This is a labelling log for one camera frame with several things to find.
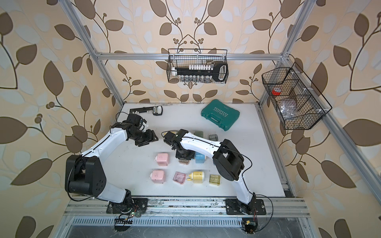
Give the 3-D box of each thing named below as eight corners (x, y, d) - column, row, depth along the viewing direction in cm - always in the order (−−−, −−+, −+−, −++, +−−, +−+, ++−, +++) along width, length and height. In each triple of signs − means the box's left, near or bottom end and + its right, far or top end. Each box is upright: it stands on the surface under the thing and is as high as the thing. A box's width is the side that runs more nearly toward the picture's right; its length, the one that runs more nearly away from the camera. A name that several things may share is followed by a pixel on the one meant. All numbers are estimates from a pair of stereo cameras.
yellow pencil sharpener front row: (187, 183, 84) (186, 178, 77) (187, 176, 86) (187, 171, 79) (204, 183, 84) (204, 178, 77) (203, 176, 86) (204, 171, 79)
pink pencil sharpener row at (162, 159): (157, 166, 90) (154, 161, 84) (158, 158, 93) (156, 153, 87) (169, 166, 90) (167, 161, 84) (170, 158, 93) (168, 153, 87)
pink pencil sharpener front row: (151, 184, 83) (148, 180, 77) (153, 174, 87) (150, 169, 81) (164, 184, 83) (162, 180, 77) (166, 174, 87) (164, 169, 81)
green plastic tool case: (200, 115, 115) (200, 111, 111) (215, 102, 125) (215, 97, 121) (226, 132, 105) (228, 128, 101) (241, 116, 114) (242, 112, 110)
